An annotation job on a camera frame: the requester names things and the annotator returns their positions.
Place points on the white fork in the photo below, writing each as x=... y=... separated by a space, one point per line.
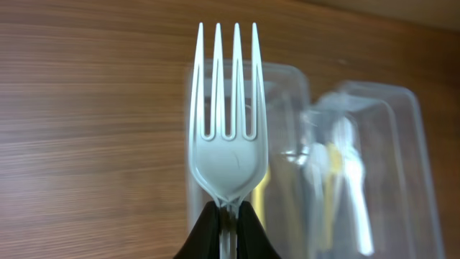
x=226 y=156

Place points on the clear container right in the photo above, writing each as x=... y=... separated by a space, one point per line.
x=398 y=187

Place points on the clear container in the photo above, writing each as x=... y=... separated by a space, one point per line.
x=287 y=100
x=398 y=187

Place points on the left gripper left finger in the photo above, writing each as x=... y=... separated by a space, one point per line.
x=203 y=240

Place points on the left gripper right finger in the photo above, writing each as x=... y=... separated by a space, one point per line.
x=252 y=242

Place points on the clear container left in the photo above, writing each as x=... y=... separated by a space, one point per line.
x=287 y=100

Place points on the beige plastic spoon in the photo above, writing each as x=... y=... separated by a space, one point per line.
x=331 y=177

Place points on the beige plastic fork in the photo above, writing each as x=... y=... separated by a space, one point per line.
x=258 y=198

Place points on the white spoon wide handle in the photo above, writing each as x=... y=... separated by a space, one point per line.
x=353 y=172

